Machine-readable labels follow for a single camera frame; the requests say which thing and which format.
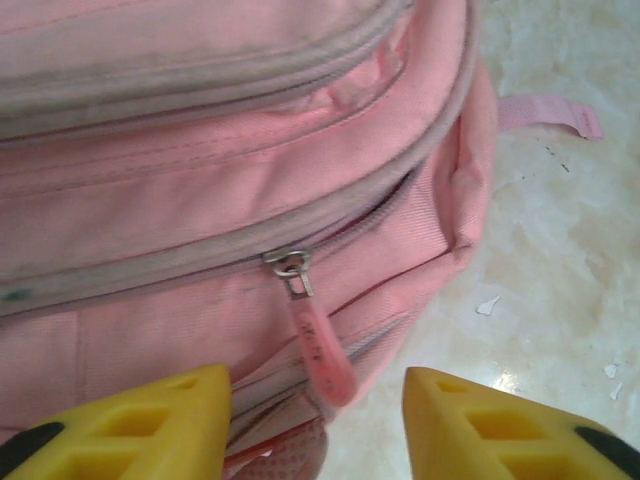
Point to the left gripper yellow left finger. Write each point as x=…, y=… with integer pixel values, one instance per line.
x=125, y=435

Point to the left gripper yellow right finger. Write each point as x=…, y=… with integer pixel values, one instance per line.
x=500, y=435

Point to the pink student backpack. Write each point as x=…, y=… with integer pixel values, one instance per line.
x=200, y=175

